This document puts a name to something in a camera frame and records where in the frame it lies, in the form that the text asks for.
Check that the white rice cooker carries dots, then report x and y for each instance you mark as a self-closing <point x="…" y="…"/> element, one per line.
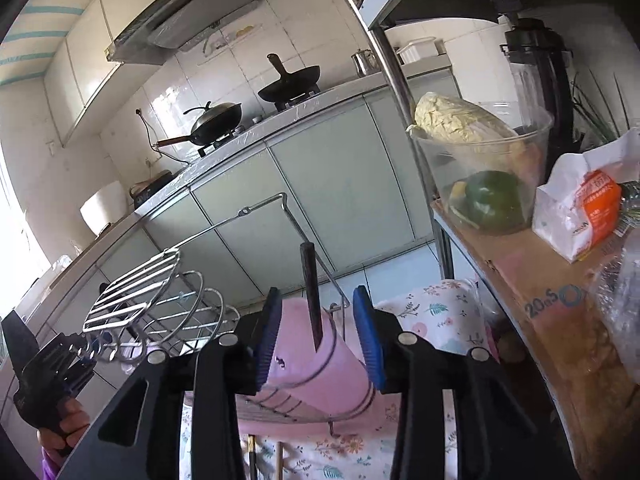
<point x="105" y="208"/>

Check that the white orange tissue pack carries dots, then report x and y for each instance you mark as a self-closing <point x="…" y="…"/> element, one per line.
<point x="580" y="204"/>

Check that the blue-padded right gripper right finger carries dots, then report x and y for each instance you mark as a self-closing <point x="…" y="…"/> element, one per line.
<point x="402" y="362"/>

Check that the pink drip tray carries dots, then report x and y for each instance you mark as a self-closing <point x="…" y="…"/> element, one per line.
<point x="276" y="412"/>

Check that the light wooden chopstick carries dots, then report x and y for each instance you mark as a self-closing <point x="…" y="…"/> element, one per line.
<point x="279" y="470"/>

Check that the cardboard-lined metal shelf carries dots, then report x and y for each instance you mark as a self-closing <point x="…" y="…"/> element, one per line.
<point x="544" y="296"/>

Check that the green onions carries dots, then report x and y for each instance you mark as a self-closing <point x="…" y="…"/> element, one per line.
<point x="605" y="113"/>

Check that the napa cabbage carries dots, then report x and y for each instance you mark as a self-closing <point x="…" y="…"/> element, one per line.
<point x="446" y="119"/>

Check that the dark brown gold-banded chopstick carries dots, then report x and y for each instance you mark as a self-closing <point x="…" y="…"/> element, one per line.
<point x="252" y="457"/>

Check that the gas stove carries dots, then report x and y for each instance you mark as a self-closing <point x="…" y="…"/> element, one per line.
<point x="241" y="127"/>

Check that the clear plastic container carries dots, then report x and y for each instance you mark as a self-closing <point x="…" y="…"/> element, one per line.
<point x="450" y="163"/>

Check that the lower kitchen cabinets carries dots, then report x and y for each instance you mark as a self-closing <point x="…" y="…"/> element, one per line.
<point x="339" y="172"/>

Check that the clear plastic bag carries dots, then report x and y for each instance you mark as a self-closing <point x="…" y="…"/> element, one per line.
<point x="614" y="310"/>

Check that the metal kettle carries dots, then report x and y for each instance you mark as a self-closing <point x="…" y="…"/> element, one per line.
<point x="365" y="63"/>

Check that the range hood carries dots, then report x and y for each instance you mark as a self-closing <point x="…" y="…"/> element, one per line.
<point x="165" y="27"/>

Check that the black frying pan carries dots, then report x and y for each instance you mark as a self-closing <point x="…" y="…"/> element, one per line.
<point x="289" y="85"/>

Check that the black blender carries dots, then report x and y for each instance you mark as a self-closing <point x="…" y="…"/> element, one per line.
<point x="536" y="56"/>

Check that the green bell pepper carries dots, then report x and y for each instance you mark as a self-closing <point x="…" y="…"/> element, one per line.
<point x="489" y="201"/>

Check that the floral white cloth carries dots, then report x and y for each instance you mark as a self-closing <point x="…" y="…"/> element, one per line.
<point x="482" y="371"/>

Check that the upper wall cabinets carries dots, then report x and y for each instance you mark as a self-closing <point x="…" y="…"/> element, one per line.
<point x="83" y="89"/>

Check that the dark black chopstick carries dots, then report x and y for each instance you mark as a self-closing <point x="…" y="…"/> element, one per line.
<point x="309" y="266"/>

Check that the black wok with lid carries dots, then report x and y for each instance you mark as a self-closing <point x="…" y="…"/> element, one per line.
<point x="213" y="123"/>

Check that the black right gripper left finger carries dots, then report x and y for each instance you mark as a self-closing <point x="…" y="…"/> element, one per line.
<point x="234" y="364"/>

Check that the left hand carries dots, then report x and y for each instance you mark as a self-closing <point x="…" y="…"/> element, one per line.
<point x="74" y="423"/>

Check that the purple sleeve forearm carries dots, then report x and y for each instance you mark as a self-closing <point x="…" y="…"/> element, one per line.
<point x="47" y="467"/>

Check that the metal wire dish rack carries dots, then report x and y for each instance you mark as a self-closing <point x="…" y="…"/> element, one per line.
<point x="164" y="305"/>

